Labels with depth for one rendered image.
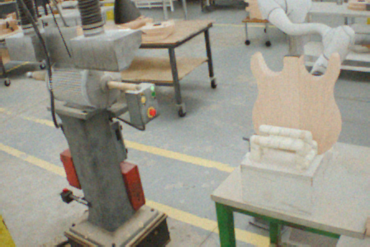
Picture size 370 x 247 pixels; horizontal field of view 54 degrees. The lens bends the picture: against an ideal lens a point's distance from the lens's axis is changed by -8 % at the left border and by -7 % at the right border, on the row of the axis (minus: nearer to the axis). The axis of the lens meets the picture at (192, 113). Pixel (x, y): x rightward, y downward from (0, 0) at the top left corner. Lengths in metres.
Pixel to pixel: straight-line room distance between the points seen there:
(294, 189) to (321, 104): 0.32
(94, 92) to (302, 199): 1.12
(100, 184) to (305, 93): 1.36
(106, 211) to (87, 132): 0.53
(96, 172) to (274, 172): 1.20
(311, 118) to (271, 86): 0.19
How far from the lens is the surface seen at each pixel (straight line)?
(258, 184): 1.44
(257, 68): 1.46
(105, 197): 2.38
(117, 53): 1.64
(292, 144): 1.31
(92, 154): 2.23
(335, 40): 1.79
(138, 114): 2.22
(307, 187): 1.36
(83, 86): 1.94
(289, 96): 1.46
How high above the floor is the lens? 1.86
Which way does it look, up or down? 24 degrees down
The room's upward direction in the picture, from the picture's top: 8 degrees counter-clockwise
